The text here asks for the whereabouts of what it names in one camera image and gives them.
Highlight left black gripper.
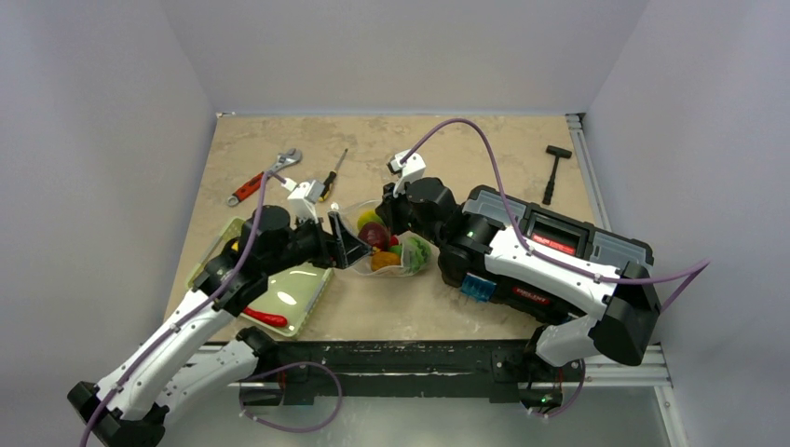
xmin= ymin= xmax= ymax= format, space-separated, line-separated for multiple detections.
xmin=264 ymin=210 xmax=370 ymax=277

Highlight green yellow fruit toy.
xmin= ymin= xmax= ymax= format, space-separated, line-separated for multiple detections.
xmin=357 ymin=210 xmax=386 ymax=230

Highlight dark red fruit toy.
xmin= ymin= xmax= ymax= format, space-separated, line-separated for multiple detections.
xmin=358 ymin=221 xmax=391 ymax=251

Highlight orange small fruit toy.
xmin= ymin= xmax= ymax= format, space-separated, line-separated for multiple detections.
xmin=370 ymin=251 xmax=401 ymax=272

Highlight clear zip top bag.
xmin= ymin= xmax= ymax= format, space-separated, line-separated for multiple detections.
xmin=331 ymin=200 xmax=432 ymax=277

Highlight green bell pepper toy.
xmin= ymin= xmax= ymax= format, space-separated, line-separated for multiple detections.
xmin=401 ymin=236 xmax=432 ymax=275

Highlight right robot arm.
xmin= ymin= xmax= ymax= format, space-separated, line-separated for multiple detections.
xmin=375 ymin=177 xmax=661 ymax=379

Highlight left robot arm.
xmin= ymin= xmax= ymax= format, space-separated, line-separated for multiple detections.
xmin=67 ymin=206 xmax=372 ymax=446

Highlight green plastic basket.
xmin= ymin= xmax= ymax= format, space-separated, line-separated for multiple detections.
xmin=185 ymin=217 xmax=334 ymax=339

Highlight yellow black screwdriver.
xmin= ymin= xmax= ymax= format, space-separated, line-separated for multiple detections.
xmin=319 ymin=148 xmax=348 ymax=202

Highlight red chili pepper toy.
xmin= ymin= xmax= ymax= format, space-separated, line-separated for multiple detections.
xmin=243 ymin=307 xmax=289 ymax=328

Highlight black hammer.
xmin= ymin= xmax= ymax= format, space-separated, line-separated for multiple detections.
xmin=541 ymin=145 xmax=573 ymax=206

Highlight black tool box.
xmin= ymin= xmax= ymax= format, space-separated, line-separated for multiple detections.
xmin=438 ymin=186 xmax=657 ymax=325

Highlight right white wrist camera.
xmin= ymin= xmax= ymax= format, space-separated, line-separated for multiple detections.
xmin=387 ymin=151 xmax=427 ymax=197

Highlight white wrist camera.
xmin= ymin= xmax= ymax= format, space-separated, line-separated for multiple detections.
xmin=282 ymin=178 xmax=324 ymax=224
xmin=387 ymin=151 xmax=427 ymax=197

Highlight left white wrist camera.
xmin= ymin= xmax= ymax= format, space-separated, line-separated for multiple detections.
xmin=282 ymin=178 xmax=324 ymax=224

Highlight red handled adjustable wrench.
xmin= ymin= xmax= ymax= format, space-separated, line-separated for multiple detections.
xmin=225 ymin=147 xmax=305 ymax=208

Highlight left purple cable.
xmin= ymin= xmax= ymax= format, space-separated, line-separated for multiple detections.
xmin=78 ymin=171 xmax=292 ymax=447

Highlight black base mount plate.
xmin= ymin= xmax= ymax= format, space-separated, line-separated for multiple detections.
xmin=239 ymin=339 xmax=579 ymax=409

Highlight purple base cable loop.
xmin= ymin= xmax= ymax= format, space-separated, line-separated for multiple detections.
xmin=238 ymin=360 xmax=345 ymax=433

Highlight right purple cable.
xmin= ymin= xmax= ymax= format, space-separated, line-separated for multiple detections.
xmin=401 ymin=118 xmax=712 ymax=313

